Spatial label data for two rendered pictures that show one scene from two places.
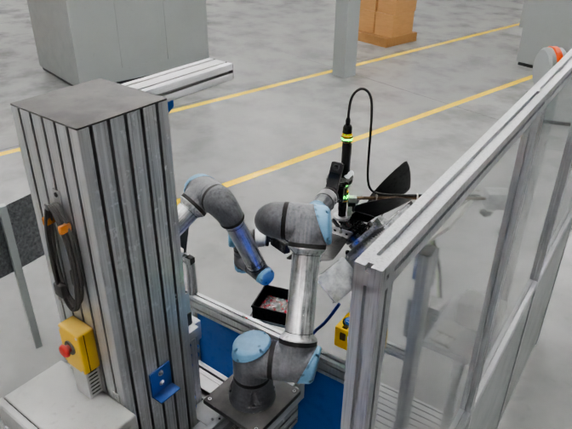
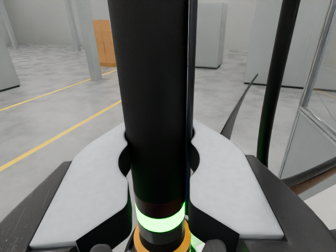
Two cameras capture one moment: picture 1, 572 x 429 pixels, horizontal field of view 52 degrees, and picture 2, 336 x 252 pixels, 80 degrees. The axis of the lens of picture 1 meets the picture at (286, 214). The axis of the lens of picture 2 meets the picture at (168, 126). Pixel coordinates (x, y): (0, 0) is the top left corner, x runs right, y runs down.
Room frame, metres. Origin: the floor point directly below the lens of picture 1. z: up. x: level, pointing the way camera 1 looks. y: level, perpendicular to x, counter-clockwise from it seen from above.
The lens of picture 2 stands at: (2.01, -0.19, 1.53)
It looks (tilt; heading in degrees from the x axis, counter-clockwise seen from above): 28 degrees down; 335
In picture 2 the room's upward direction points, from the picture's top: 2 degrees counter-clockwise
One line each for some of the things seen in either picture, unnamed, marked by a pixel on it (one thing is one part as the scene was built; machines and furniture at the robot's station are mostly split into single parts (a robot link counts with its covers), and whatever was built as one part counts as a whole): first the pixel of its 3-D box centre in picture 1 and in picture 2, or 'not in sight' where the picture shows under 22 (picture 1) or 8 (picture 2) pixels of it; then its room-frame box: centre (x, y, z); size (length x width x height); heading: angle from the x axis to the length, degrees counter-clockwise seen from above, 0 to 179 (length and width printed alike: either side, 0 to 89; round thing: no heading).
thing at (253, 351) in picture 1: (254, 356); not in sight; (1.34, 0.09, 1.20); 0.13 x 0.12 x 0.14; 80
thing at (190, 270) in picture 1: (191, 275); not in sight; (2.10, 0.41, 0.96); 0.03 x 0.03 x 0.20; 56
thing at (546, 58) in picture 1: (550, 69); not in sight; (2.12, -0.95, 1.88); 0.17 x 0.15 x 0.16; 146
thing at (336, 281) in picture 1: (338, 279); not in sight; (2.04, -0.23, 0.98); 0.20 x 0.16 x 0.20; 56
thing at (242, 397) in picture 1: (252, 383); not in sight; (1.34, 0.10, 1.09); 0.15 x 0.15 x 0.10
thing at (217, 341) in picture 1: (271, 401); not in sight; (1.86, 0.05, 0.45); 0.82 x 0.01 x 0.66; 56
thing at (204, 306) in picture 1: (271, 337); not in sight; (1.86, 0.05, 0.82); 0.90 x 0.04 x 0.08; 56
